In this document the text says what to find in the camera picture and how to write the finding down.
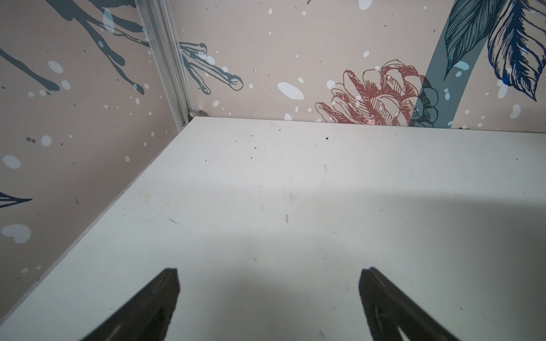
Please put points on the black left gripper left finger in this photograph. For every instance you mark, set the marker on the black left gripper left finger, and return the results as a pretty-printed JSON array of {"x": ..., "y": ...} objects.
[{"x": 147, "y": 315}]

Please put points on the aluminium frame corner post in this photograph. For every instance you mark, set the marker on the aluminium frame corner post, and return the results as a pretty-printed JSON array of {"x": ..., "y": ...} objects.
[{"x": 164, "y": 43}]

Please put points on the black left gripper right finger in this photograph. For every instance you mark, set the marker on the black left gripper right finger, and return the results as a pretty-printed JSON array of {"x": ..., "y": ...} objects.
[{"x": 392, "y": 315}]

